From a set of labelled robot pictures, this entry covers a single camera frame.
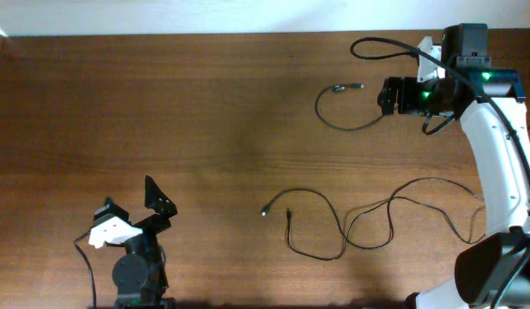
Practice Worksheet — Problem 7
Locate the black usb-c cable with label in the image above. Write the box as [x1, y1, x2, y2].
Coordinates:
[314, 82, 386, 132]

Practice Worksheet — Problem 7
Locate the thin black dark-red cable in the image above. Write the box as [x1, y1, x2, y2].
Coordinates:
[284, 176, 487, 262]

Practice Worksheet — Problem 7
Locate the black cable silver tip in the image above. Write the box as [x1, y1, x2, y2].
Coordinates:
[260, 188, 485, 261]

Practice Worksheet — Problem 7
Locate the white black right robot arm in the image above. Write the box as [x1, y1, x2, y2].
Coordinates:
[378, 23, 530, 308]

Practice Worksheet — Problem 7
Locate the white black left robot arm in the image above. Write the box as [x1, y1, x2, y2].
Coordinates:
[112, 175, 178, 309]

